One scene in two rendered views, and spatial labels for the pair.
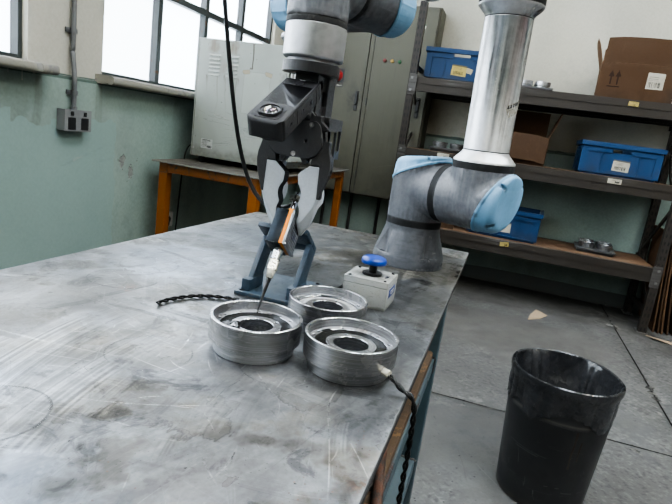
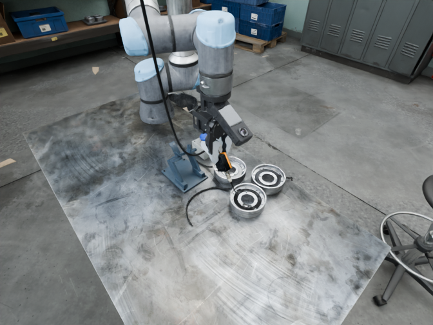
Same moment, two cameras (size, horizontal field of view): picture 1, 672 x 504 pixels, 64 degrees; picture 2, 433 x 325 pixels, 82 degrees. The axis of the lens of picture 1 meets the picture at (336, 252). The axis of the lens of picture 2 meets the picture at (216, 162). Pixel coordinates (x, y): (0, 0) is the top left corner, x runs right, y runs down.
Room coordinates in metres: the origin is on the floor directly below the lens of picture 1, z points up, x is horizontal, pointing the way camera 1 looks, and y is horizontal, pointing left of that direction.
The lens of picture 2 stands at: (0.41, 0.52, 1.40)
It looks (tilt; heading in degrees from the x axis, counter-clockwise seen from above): 43 degrees down; 302
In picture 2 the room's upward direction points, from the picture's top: straight up
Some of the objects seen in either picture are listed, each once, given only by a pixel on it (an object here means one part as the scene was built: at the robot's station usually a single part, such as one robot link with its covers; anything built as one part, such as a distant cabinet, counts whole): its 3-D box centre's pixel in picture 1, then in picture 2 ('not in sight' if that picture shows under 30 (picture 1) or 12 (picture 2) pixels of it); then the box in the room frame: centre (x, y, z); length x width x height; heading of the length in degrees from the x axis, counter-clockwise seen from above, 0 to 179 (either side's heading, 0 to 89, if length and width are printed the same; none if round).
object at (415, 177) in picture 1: (422, 186); (153, 78); (1.14, -0.16, 0.97); 0.13 x 0.12 x 0.14; 48
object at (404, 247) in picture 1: (410, 239); (155, 104); (1.15, -0.16, 0.85); 0.15 x 0.15 x 0.10
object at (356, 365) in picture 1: (349, 350); (267, 180); (0.57, -0.03, 0.82); 0.10 x 0.10 x 0.04
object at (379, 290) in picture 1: (371, 285); (204, 145); (0.83, -0.06, 0.82); 0.08 x 0.07 x 0.05; 164
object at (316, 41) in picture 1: (311, 46); (214, 81); (0.70, 0.06, 1.15); 0.08 x 0.08 x 0.05
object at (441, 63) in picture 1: (461, 69); not in sight; (4.23, -0.73, 1.61); 0.52 x 0.38 x 0.22; 77
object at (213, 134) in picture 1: (268, 111); not in sight; (3.21, 0.50, 1.10); 0.62 x 0.61 x 0.65; 164
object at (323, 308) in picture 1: (326, 311); (229, 171); (0.69, 0.00, 0.82); 0.10 x 0.10 x 0.04
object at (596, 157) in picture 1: (615, 160); not in sight; (3.90, -1.86, 1.11); 0.52 x 0.38 x 0.22; 74
